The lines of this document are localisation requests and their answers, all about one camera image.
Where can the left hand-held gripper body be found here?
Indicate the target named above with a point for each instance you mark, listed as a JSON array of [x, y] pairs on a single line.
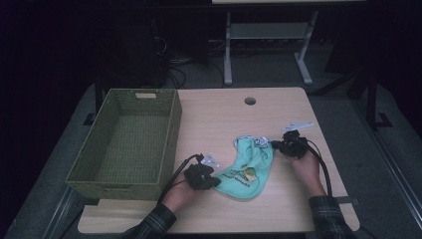
[[199, 176]]

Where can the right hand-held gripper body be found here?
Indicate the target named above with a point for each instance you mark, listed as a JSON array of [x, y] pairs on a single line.
[[293, 146]]

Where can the teal baby garment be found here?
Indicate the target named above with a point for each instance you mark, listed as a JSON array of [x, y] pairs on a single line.
[[247, 169]]

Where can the person's left hand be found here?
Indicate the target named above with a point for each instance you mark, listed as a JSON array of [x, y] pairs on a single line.
[[179, 197]]

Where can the person's right hand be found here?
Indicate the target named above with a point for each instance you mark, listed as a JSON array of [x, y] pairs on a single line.
[[308, 174]]

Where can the green woven basket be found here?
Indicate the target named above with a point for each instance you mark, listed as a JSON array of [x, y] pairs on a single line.
[[132, 146]]

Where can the dark metal stand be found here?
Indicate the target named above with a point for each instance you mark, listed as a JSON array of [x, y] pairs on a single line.
[[97, 99], [373, 99]]

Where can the white metal table frame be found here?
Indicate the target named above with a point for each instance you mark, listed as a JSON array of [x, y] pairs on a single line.
[[265, 31]]

